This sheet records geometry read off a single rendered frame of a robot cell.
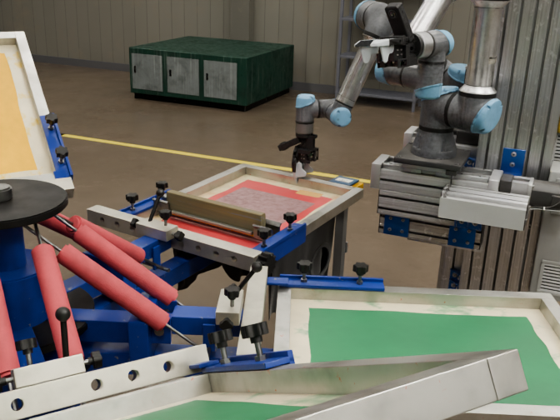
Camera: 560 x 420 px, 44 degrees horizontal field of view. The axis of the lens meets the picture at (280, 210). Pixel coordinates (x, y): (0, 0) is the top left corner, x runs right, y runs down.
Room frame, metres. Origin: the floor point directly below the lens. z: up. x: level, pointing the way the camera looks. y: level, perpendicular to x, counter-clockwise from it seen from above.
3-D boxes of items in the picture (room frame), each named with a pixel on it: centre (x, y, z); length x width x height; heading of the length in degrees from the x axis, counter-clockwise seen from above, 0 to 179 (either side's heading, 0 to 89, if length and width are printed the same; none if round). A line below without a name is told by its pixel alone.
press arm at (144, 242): (1.97, 0.41, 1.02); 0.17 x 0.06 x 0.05; 149
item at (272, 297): (2.40, -0.06, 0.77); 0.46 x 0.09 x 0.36; 149
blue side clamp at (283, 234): (2.10, 0.01, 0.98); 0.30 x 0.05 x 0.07; 149
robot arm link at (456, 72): (2.77, -0.70, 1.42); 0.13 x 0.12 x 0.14; 14
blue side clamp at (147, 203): (2.39, 0.48, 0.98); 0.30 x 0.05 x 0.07; 149
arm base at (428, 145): (2.31, -0.52, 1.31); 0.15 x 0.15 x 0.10
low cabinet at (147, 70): (9.53, 0.95, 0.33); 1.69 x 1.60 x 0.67; 68
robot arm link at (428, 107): (2.30, -0.52, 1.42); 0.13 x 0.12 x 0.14; 44
